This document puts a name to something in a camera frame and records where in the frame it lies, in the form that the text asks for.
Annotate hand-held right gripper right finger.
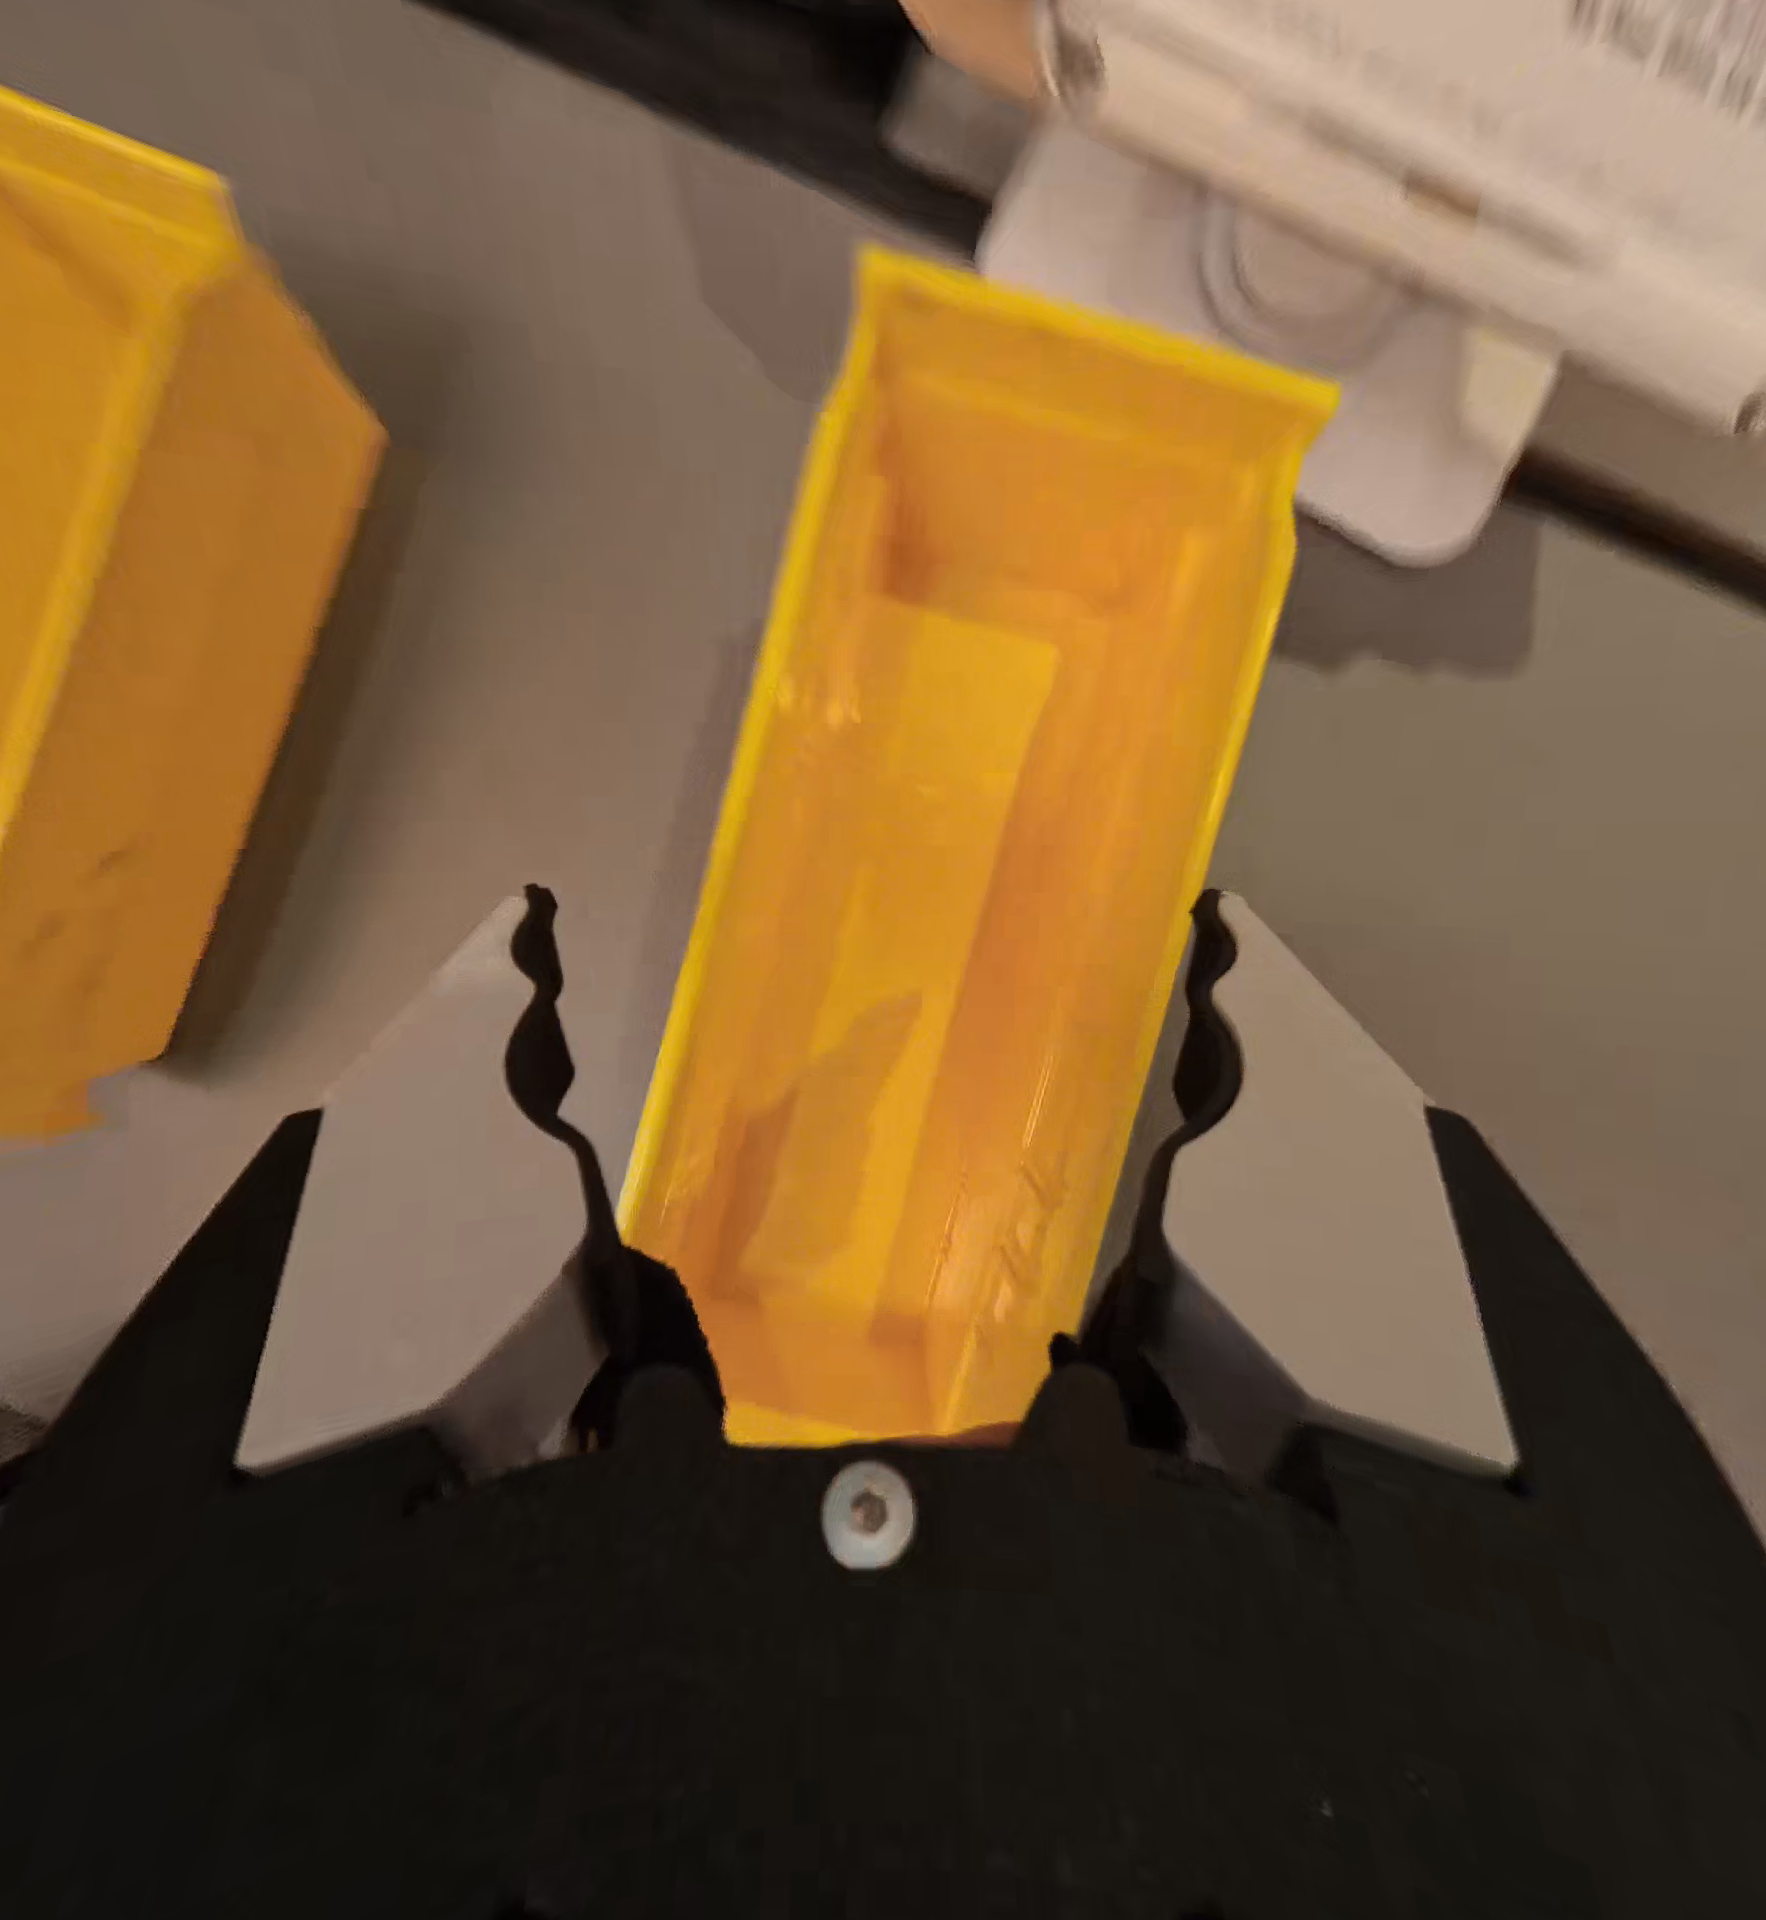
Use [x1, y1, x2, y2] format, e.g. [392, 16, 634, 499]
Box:
[1091, 888, 1519, 1474]

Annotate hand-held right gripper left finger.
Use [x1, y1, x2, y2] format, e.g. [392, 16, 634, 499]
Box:
[232, 885, 628, 1474]

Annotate yellow plastic storage bin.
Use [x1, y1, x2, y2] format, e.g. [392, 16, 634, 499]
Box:
[617, 248, 1341, 1451]
[0, 53, 389, 1144]

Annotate grey desk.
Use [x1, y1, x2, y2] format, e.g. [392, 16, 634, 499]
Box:
[0, 0, 1766, 1714]

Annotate instruction sheet on wooden stand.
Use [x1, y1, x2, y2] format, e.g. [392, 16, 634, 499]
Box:
[889, 0, 1766, 571]

